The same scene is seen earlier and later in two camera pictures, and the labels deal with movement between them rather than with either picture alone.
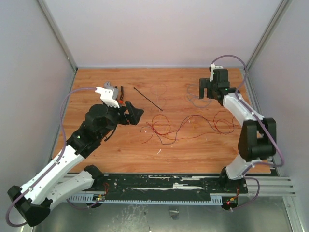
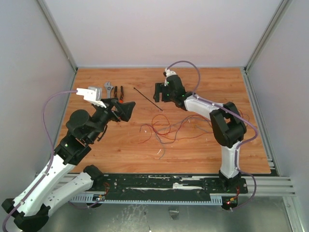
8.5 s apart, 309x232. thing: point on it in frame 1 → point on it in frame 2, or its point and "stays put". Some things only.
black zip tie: (147, 98) stays put
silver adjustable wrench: (107, 85) stays put
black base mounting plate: (168, 184) stays put
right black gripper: (210, 85) → (161, 91)
